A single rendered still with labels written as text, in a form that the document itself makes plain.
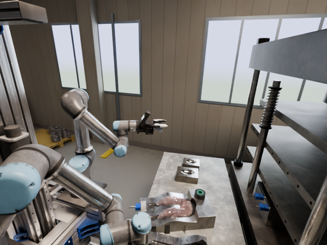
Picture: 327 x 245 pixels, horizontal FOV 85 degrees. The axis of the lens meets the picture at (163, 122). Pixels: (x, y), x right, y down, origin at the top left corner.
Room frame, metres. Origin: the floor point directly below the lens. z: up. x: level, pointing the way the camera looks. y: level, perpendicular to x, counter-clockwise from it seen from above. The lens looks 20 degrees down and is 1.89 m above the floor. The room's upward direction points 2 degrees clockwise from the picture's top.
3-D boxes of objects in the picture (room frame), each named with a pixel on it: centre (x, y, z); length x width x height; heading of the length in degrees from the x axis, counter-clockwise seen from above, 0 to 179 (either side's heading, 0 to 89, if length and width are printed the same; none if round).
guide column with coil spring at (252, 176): (1.27, -0.78, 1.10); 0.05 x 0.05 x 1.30
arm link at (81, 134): (1.07, 0.54, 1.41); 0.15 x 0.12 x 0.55; 8
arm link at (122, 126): (1.11, 0.28, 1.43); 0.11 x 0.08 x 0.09; 98
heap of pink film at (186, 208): (0.97, -0.10, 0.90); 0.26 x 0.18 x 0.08; 97
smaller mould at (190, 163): (1.60, -0.30, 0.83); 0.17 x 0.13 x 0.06; 80
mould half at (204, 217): (0.98, -0.10, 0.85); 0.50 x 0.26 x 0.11; 97
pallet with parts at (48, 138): (3.54, 2.65, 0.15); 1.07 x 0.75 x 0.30; 72
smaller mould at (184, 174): (1.41, -0.24, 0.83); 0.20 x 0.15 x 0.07; 80
